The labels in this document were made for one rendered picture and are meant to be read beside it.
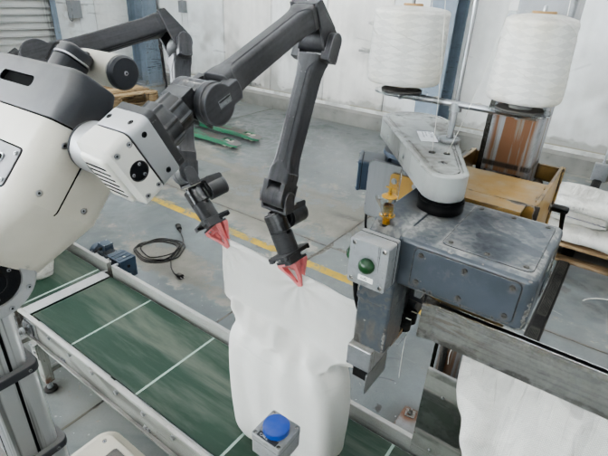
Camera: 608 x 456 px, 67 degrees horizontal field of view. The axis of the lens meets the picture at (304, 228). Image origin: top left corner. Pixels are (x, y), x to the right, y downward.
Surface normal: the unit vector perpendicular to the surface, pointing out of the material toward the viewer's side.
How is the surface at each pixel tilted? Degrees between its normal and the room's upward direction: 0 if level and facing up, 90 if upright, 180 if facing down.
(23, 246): 115
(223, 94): 89
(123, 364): 0
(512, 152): 90
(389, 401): 0
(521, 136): 90
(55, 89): 50
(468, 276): 90
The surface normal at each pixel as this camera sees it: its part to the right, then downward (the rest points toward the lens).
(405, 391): 0.04, -0.89
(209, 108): 0.81, 0.29
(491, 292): -0.58, 0.35
